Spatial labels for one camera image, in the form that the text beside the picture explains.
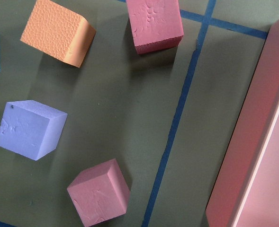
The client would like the dark pink foam cube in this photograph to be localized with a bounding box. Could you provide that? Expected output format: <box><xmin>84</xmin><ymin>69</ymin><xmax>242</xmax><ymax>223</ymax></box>
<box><xmin>67</xmin><ymin>158</ymin><xmax>130</xmax><ymax>227</ymax></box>

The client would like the purple foam cube right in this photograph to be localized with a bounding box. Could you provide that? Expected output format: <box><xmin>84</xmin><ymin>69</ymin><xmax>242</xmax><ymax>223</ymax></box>
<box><xmin>0</xmin><ymin>100</ymin><xmax>67</xmax><ymax>160</ymax></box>

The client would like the pink plastic tray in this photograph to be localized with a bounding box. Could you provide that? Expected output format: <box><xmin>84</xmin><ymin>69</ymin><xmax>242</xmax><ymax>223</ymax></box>
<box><xmin>206</xmin><ymin>20</ymin><xmax>279</xmax><ymax>227</ymax></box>

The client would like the red foam cube far right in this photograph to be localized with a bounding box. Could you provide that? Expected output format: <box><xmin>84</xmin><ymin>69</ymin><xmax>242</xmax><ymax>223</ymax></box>
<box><xmin>126</xmin><ymin>0</ymin><xmax>184</xmax><ymax>54</ymax></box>

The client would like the orange foam cube right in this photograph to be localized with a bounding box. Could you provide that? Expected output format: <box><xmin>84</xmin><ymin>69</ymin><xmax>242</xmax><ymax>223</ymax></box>
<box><xmin>20</xmin><ymin>0</ymin><xmax>96</xmax><ymax>68</ymax></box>

